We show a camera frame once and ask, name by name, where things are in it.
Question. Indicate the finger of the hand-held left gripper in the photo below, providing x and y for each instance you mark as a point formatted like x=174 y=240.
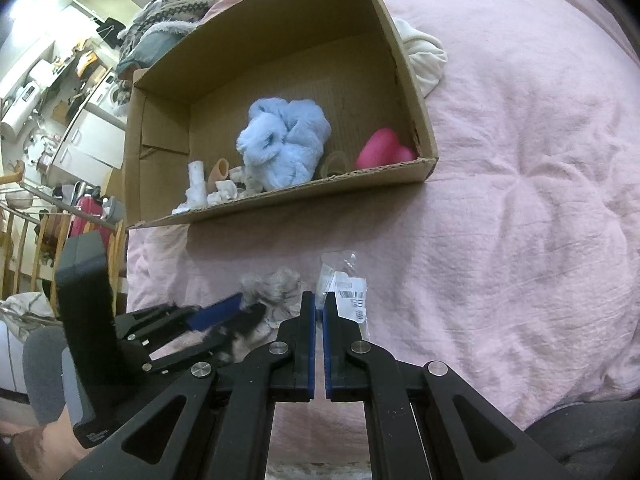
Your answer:
x=240 y=328
x=220 y=314

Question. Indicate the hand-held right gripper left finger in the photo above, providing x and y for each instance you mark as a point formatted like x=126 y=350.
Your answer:
x=310 y=330

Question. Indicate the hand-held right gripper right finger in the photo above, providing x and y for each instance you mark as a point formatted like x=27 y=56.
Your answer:
x=327 y=330

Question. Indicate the clear plastic bag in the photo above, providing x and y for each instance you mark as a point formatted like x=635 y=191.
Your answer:
x=350 y=290

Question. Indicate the beige lace cloth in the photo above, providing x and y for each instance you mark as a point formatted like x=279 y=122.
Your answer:
x=275 y=285

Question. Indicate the white scrunchie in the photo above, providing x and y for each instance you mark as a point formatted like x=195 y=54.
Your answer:
x=227 y=190

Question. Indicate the white tissue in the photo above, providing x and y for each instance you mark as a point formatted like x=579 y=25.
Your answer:
x=196 y=185

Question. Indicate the beige cardboard tube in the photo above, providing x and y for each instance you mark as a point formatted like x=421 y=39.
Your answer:
x=220 y=170

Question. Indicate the translucent tape roll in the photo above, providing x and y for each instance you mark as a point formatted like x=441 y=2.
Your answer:
x=324 y=165

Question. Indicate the blue fluffy plush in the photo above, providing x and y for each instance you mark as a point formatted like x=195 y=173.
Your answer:
x=285 y=145

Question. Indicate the pink plush toy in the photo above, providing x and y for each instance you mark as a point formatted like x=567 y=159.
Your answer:
x=382 y=147

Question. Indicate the cardboard box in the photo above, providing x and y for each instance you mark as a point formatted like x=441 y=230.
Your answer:
x=300 y=75

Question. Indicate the person's left hand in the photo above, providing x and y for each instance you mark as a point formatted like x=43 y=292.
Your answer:
x=45 y=445

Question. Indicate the wooden chair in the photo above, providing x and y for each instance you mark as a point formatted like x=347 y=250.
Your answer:
x=9 y=255

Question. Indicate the pink suitcase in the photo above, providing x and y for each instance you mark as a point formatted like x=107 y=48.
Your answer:
x=87 y=215

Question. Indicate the grey bin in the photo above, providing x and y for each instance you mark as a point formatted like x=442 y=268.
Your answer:
x=115 y=210

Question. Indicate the white kitchen cabinet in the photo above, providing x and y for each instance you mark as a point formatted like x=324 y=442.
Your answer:
x=85 y=145

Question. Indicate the pink bedspread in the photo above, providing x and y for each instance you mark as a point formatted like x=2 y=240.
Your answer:
x=500 y=210

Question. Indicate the white washing machine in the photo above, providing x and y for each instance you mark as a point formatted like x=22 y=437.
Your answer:
x=115 y=92

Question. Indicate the blue fur-trimmed jacket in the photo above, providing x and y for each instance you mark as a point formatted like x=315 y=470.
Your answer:
x=150 y=45

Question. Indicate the person's grey trouser leg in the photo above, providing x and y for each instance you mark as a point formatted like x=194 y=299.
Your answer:
x=590 y=440

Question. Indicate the white cloth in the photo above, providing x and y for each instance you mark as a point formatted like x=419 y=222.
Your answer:
x=425 y=60

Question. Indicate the black hanging garment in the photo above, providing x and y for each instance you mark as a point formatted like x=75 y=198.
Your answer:
x=107 y=27

